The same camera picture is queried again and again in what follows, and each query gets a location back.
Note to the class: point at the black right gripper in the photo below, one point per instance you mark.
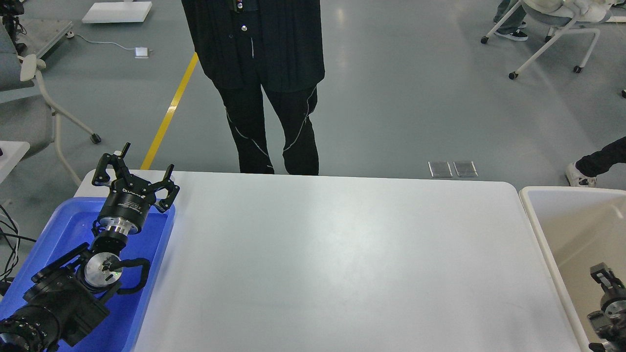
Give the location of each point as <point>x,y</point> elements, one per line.
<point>613,300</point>

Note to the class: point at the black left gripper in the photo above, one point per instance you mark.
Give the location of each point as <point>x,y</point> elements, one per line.
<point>126,205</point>

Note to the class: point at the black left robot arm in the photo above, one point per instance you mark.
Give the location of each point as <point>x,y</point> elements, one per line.
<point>68,298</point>

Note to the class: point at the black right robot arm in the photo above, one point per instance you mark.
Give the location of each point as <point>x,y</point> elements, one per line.
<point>609,323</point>

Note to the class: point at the white plastic bin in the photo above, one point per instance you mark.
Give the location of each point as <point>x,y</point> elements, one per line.
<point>578,228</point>

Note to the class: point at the person leg right edge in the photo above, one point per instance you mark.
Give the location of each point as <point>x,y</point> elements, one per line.
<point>584,172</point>

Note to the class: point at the white side table corner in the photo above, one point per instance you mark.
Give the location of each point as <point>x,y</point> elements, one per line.
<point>12,154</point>

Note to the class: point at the grey office chair left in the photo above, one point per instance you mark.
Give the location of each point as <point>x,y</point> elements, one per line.
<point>34,120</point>

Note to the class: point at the white power adapter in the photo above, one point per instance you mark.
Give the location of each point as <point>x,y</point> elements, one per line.
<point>141,52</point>

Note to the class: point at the right metal floor plate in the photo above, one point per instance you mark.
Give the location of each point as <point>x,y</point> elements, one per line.
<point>465,168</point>

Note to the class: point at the metal floor plate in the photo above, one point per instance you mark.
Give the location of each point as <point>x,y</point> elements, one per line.
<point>465,168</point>
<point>440,169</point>

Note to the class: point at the white flat board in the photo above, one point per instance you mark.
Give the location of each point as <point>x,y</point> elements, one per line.
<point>117,12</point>

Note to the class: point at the person in black clothes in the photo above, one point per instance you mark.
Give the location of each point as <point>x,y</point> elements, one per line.
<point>256,49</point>

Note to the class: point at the left metal floor plate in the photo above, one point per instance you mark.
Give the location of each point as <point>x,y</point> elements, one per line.
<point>440,169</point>

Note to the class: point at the seated person far right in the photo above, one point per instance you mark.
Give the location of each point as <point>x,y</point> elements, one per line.
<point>512,27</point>

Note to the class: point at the white office chair right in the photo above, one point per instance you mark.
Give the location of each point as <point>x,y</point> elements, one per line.
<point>562,17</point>

